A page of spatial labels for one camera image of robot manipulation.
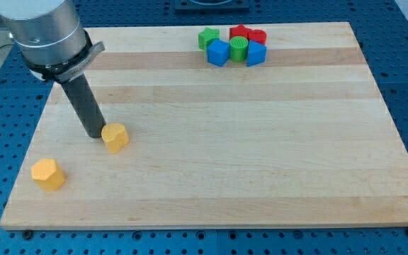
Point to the red star block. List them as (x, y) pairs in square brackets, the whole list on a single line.
[(239, 31)]

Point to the yellow hexagon block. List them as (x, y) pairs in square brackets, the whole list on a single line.
[(48, 174)]

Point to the yellow heart block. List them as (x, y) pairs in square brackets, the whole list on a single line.
[(115, 137)]

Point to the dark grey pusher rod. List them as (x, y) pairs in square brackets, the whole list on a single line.
[(85, 105)]

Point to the blue cube block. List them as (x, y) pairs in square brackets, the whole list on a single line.
[(218, 52)]

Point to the green cylinder block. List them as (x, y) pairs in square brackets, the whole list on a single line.
[(238, 48)]

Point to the blue pentagon block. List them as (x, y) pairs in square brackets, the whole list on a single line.
[(256, 53)]

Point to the wooden board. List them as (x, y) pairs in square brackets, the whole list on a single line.
[(304, 140)]

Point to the red cylinder block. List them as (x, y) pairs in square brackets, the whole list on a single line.
[(257, 35)]

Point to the green star block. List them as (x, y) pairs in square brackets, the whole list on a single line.
[(206, 36)]

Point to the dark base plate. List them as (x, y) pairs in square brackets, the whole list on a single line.
[(182, 6)]

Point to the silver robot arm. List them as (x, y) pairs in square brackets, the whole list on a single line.
[(38, 20)]

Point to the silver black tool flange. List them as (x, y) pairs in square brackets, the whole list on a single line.
[(61, 60)]

